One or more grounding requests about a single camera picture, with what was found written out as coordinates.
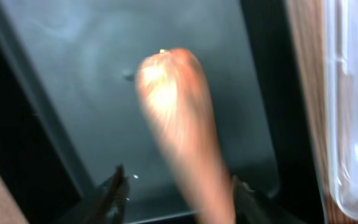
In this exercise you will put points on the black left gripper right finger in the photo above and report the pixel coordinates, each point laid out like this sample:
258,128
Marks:
252,207

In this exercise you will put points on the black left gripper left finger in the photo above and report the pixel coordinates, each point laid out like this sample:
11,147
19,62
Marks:
111,207

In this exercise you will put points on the orange carrot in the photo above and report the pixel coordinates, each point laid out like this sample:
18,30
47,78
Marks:
175,99

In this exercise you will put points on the black tray bin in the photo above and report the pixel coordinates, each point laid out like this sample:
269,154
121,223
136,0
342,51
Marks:
69,112

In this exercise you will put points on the clear plastic bin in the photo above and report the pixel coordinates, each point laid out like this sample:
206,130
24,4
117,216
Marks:
341,96

